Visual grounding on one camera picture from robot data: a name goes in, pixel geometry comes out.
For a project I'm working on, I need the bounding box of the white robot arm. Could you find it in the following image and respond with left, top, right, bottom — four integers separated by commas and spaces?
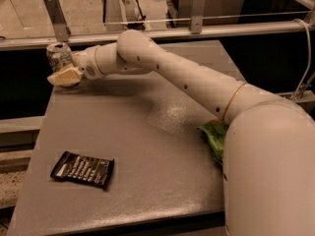
48, 29, 315, 236

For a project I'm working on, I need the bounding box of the horizontal metal rail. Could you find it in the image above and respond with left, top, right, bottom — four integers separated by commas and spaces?
0, 19, 315, 52

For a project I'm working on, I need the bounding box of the white green 7up can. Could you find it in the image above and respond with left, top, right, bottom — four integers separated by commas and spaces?
46, 42, 73, 72

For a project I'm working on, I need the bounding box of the black snack packet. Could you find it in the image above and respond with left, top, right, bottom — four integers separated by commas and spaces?
50, 151, 114, 190

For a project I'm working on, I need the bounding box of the green snack chip bag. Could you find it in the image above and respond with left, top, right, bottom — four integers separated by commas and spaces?
198, 119, 228, 165

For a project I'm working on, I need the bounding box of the metal rail bracket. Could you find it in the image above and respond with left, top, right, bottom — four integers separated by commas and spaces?
43, 0, 71, 42
190, 0, 206, 34

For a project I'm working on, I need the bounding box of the white cable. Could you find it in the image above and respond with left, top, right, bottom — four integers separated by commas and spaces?
290, 18, 313, 100

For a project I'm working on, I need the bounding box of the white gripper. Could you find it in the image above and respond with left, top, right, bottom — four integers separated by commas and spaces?
47, 47, 98, 87

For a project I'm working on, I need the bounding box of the right metal rail bracket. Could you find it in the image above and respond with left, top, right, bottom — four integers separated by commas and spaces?
190, 0, 206, 34

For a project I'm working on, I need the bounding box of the left metal rail bracket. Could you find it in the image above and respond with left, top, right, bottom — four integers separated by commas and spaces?
43, 0, 71, 42

